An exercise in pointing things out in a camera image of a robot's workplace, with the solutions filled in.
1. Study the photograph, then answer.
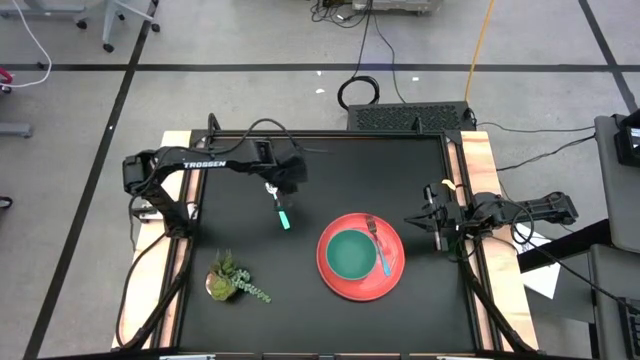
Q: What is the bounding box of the teal bowl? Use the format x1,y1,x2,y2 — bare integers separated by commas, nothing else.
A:
324,228,379,282

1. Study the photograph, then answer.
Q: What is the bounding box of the fork with blue handle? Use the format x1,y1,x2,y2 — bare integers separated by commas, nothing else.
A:
365,214,393,278

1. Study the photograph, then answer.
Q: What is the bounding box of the wooden side board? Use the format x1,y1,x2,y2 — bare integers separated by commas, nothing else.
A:
446,130,540,352
111,130,202,350

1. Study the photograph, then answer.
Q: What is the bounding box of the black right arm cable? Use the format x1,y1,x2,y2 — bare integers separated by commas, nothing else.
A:
447,197,640,306

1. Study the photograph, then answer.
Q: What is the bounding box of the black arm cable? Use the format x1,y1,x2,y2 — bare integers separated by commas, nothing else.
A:
447,197,640,306
206,112,331,155

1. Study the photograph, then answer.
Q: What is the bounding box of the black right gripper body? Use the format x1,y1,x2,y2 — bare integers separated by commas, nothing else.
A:
423,181,477,252

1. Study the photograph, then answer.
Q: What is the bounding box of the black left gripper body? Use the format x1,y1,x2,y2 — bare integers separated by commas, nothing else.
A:
257,139,310,196

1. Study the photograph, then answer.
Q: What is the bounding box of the black keyboard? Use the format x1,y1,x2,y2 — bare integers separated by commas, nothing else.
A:
617,296,640,347

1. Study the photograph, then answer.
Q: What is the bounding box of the grey desk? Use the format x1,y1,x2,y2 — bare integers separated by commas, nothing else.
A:
588,243,640,360

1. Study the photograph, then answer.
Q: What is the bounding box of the white paper sheet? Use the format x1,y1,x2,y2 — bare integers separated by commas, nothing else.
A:
513,223,563,301

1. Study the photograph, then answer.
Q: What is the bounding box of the grey wheeled stand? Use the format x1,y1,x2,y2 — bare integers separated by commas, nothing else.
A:
0,0,162,54

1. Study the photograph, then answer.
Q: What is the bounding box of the white floor cable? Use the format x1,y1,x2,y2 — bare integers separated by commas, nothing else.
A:
8,0,54,90

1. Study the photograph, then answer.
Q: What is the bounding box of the succulent plant in pot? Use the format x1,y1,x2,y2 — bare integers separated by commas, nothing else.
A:
204,249,273,305

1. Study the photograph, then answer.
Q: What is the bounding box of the black table frame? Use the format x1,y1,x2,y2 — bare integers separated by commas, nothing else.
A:
160,128,502,359

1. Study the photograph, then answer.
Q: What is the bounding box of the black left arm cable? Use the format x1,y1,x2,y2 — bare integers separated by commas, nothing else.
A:
206,112,331,155

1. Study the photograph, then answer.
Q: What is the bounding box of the black computer tower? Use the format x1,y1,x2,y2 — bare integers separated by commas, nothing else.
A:
346,100,477,133

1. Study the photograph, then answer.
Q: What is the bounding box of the grey equipment case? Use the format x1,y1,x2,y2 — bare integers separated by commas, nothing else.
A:
351,0,445,15

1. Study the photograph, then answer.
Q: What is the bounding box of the spoon with teal handle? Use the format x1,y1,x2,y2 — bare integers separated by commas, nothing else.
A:
264,181,292,232

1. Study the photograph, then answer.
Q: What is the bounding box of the coiled black floor cable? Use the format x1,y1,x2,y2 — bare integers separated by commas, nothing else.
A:
336,74,382,112

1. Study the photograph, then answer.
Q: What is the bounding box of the black device with screen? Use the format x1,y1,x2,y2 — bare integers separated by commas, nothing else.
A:
613,108,640,169

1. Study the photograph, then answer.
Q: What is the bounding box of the red plate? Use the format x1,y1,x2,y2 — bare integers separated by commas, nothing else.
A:
315,212,407,303

